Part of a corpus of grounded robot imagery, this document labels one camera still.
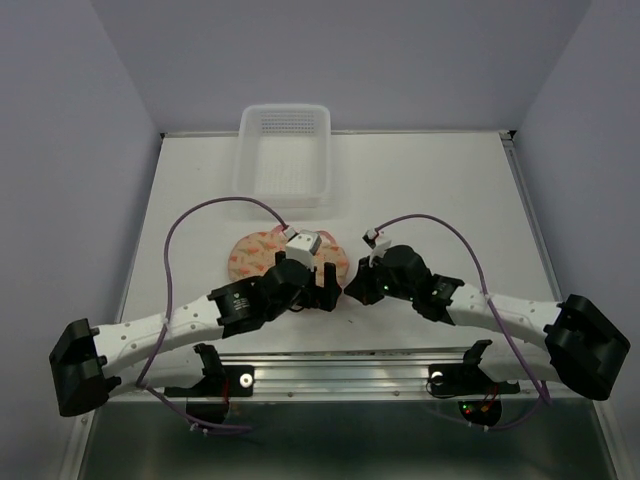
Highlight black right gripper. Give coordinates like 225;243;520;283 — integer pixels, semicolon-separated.
341;254;415;306

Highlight orange floral round laundry bag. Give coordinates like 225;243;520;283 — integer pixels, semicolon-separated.
227;225;350;288

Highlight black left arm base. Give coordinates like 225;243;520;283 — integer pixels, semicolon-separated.
163;343;255;435

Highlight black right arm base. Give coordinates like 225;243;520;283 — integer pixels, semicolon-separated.
425;340;521;430

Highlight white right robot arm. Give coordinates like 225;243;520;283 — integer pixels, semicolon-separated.
345;245;630;401

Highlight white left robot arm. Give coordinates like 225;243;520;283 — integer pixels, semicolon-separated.
49;252;342;417

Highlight white perforated plastic basket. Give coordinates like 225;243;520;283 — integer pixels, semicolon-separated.
231;104;334;220

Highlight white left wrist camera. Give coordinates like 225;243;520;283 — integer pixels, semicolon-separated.
284;227;322;271

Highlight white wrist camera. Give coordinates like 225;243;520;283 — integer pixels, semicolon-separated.
284;227;322;271
363;228;392;267

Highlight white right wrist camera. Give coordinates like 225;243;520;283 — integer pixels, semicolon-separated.
363;228;392;267

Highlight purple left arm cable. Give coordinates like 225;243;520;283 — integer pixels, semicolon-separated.
134;195;296;435

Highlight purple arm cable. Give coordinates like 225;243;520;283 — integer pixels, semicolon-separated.
374;213;554;434
134;195;296;435

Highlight aluminium mounting rail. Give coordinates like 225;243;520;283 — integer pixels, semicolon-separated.
82;347;581;401

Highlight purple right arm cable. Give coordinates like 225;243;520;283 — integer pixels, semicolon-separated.
374;213;554;434

